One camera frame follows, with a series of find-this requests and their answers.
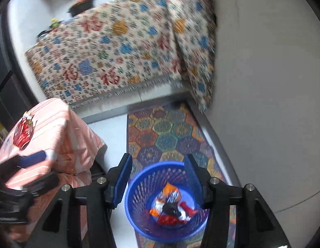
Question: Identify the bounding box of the black clay pot orange lid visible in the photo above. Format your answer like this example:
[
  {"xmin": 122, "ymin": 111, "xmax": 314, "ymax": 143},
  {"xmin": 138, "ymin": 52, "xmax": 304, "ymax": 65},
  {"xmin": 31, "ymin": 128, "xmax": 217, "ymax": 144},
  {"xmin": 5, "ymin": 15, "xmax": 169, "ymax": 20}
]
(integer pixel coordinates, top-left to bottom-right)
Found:
[{"xmin": 68, "ymin": 0, "xmax": 96, "ymax": 17}]

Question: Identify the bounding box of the large printed blanket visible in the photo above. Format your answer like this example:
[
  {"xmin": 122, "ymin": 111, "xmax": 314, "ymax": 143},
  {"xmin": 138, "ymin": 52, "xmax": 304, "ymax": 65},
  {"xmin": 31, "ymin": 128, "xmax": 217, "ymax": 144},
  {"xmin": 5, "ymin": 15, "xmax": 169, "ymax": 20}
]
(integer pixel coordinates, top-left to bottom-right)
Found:
[{"xmin": 24, "ymin": 0, "xmax": 194, "ymax": 109}]

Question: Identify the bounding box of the blue plastic basket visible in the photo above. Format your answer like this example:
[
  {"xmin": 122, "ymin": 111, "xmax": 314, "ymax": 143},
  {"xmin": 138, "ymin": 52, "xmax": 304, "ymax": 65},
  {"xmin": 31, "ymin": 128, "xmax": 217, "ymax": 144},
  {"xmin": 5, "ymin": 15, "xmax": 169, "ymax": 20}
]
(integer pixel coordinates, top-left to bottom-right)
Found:
[{"xmin": 124, "ymin": 160, "xmax": 211, "ymax": 238}]

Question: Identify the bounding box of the grey kitchen base cabinet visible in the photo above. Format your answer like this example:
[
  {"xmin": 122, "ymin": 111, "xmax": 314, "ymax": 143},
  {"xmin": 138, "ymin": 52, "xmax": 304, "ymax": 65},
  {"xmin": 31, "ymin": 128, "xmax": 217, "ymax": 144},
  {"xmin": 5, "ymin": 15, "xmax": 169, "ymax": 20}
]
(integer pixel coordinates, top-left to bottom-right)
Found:
[{"xmin": 209, "ymin": 0, "xmax": 320, "ymax": 212}]

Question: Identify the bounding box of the large red bag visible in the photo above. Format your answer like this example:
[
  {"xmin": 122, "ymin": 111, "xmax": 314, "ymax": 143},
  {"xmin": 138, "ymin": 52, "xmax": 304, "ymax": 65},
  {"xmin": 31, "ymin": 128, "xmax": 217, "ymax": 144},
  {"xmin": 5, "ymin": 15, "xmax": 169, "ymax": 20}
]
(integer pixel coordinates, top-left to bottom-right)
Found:
[{"xmin": 13, "ymin": 120, "xmax": 34, "ymax": 150}]

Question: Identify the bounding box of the narrow printed blanket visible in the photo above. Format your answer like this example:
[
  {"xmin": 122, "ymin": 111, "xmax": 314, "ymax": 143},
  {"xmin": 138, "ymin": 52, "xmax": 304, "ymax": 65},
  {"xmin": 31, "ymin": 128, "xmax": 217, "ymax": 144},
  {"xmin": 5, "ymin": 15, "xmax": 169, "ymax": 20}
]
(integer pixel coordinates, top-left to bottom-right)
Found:
[{"xmin": 170, "ymin": 0, "xmax": 219, "ymax": 114}]

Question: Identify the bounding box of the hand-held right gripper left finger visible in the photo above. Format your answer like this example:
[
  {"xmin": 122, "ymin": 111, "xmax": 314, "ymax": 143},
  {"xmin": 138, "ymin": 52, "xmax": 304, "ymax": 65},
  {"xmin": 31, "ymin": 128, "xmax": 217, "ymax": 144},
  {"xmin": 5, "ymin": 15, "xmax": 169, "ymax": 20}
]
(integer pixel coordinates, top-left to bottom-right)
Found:
[{"xmin": 24, "ymin": 153, "xmax": 133, "ymax": 248}]

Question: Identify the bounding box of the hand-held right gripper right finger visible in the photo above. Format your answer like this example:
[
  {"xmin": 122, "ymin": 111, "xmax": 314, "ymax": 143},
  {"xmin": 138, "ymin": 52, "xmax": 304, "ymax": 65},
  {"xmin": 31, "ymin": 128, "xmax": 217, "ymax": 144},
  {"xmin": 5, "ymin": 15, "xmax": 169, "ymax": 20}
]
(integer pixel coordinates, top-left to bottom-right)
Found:
[{"xmin": 184, "ymin": 154, "xmax": 292, "ymax": 248}]

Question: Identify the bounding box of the small red wrapper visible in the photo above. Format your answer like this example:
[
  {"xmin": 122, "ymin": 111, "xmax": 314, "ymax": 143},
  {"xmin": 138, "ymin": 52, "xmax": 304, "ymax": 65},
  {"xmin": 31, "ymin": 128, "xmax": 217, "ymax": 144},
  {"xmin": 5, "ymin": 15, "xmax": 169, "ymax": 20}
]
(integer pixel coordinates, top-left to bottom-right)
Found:
[{"xmin": 157, "ymin": 214, "xmax": 190, "ymax": 226}]

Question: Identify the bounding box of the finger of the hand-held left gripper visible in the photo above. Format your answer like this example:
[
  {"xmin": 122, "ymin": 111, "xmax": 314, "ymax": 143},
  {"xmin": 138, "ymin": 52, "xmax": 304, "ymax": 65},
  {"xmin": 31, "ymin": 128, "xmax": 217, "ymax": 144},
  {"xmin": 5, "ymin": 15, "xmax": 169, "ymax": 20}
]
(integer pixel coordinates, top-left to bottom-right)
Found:
[
  {"xmin": 23, "ymin": 173, "xmax": 60, "ymax": 195},
  {"xmin": 18, "ymin": 151, "xmax": 48, "ymax": 169}
]

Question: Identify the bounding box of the striped orange white tablecloth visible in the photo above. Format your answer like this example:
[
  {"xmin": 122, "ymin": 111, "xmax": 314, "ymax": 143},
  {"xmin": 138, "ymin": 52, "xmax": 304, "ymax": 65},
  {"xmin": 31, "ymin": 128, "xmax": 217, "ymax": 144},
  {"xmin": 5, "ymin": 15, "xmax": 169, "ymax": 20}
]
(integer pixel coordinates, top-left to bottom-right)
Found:
[{"xmin": 0, "ymin": 98, "xmax": 107, "ymax": 243}]

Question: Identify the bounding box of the hexagon patterned floor mat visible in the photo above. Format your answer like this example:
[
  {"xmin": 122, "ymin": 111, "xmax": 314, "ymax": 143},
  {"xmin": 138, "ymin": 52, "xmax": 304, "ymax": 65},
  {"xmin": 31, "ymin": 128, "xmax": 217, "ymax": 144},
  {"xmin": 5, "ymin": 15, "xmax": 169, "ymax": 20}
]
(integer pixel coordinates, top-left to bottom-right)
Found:
[{"xmin": 126, "ymin": 102, "xmax": 236, "ymax": 248}]

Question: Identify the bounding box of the black foam fruit net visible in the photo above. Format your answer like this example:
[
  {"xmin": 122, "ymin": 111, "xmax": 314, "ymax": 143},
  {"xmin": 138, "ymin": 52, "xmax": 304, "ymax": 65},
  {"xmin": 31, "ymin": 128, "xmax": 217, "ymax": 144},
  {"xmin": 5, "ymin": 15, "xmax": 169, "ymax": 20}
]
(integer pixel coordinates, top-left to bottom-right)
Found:
[{"xmin": 161, "ymin": 203, "xmax": 182, "ymax": 217}]

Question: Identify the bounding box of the orange snack wrapper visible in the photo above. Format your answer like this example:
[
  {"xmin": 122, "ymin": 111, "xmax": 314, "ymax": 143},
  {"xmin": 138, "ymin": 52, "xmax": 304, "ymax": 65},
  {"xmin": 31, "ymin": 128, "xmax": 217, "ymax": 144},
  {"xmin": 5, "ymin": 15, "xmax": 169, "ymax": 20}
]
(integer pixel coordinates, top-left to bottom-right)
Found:
[{"xmin": 150, "ymin": 183, "xmax": 181, "ymax": 216}]

